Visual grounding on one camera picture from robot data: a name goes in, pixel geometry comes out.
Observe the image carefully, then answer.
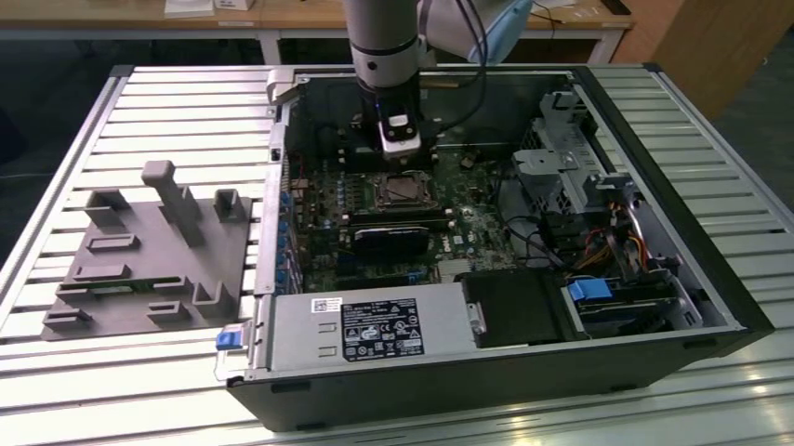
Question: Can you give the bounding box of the silver green CPU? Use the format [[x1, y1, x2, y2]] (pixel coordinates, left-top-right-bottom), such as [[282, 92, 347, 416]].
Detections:
[[387, 178, 420, 200]]

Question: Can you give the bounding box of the metal socket cover frame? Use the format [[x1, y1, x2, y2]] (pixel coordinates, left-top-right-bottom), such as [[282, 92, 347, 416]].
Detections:
[[376, 174, 431, 206]]

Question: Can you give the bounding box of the CPU socket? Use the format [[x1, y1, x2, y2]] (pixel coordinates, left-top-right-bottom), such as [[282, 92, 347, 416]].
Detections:
[[371, 170, 435, 211]]

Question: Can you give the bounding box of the RAM slot with black latch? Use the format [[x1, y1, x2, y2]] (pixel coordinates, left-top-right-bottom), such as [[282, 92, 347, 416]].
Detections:
[[352, 208, 450, 218], [352, 215, 450, 226]]

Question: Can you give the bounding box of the RAM slot with white latch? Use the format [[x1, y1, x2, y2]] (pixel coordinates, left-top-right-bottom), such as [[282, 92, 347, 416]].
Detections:
[[352, 212, 450, 222]]

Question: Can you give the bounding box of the silver case latch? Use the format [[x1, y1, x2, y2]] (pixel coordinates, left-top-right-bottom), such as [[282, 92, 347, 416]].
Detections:
[[264, 68, 311, 107]]

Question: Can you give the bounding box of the green RAM stick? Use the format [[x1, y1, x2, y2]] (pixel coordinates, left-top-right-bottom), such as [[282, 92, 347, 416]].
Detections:
[[351, 217, 450, 230]]

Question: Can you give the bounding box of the silver metal drive cage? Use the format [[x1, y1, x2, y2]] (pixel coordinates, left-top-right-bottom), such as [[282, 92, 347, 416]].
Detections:
[[508, 90, 629, 216]]

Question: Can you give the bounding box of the black graphics card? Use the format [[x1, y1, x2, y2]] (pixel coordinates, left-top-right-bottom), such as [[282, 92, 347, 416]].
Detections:
[[352, 225, 432, 257]]

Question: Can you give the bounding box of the green motherboard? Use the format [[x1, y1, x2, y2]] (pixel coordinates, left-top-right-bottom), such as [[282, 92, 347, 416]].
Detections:
[[282, 143, 522, 296]]

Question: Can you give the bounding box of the silver finned heat sink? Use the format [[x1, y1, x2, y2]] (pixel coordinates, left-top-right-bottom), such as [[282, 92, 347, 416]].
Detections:
[[435, 259, 478, 281]]

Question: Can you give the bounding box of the black drive bay box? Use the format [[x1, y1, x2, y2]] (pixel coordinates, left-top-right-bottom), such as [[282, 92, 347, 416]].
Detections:
[[462, 270, 574, 350]]

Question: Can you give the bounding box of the hard disk in blue carrier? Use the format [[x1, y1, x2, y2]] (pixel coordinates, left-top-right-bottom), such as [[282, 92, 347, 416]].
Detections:
[[564, 277, 687, 339]]

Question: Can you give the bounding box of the wooden cabinet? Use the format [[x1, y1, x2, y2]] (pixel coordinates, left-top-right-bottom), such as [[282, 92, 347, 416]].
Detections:
[[610, 0, 794, 120]]

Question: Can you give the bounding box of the wooden desk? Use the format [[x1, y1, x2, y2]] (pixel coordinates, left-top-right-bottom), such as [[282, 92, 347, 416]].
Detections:
[[0, 0, 635, 66]]

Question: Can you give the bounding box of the grey parts rack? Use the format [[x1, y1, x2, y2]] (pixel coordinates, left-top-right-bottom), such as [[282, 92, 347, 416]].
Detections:
[[37, 160, 256, 343]]

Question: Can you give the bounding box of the silver power supply with label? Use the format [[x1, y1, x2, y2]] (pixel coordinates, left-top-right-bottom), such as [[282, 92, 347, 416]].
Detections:
[[244, 282, 488, 383]]

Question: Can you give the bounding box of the blue plastic latch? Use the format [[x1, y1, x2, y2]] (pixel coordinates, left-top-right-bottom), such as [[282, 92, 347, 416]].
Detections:
[[215, 324, 244, 353]]

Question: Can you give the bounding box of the black PC case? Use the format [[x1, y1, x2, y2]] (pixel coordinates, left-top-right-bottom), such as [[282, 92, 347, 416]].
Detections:
[[223, 62, 777, 433]]

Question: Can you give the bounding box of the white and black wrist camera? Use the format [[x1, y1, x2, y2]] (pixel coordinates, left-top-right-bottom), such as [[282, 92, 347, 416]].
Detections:
[[374, 110, 422, 163]]

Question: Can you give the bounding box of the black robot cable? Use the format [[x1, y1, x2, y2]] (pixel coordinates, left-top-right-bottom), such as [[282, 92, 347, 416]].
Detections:
[[431, 0, 491, 129]]

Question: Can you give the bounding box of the orange yellow wire bundle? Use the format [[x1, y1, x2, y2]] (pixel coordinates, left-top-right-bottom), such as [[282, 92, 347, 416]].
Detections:
[[570, 199, 661, 276]]

